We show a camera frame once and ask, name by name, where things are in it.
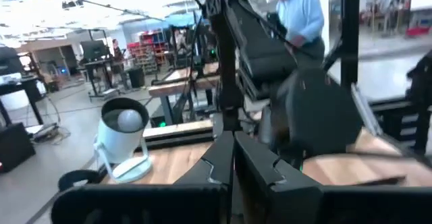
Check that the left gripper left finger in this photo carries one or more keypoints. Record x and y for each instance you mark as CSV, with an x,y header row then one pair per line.
x,y
216,170

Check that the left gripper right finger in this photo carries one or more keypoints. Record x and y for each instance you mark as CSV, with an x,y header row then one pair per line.
x,y
260,176

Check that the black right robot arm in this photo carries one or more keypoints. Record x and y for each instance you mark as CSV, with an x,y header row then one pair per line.
x,y
260,55

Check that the background wooden table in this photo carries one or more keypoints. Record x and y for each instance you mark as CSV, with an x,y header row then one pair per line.
x,y
182,85

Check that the white cup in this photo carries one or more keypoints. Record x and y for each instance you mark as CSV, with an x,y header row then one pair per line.
x,y
118,143

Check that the person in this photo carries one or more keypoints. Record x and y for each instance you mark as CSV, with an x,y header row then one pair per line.
x,y
300,15
117,53

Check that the dark metal cart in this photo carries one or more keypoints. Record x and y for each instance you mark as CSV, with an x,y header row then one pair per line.
x,y
422,82

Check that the black waste bin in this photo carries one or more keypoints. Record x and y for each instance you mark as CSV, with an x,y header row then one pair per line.
x,y
136,78

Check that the red storage shelf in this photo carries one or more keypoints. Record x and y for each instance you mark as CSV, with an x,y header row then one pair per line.
x,y
148,48

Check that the black standing desk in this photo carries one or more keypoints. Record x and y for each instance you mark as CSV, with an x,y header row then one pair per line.
x,y
98,63

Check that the black monitor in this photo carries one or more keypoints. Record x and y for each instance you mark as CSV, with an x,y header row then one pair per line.
x,y
94,50

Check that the black box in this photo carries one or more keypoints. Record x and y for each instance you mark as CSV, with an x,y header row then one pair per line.
x,y
15,146

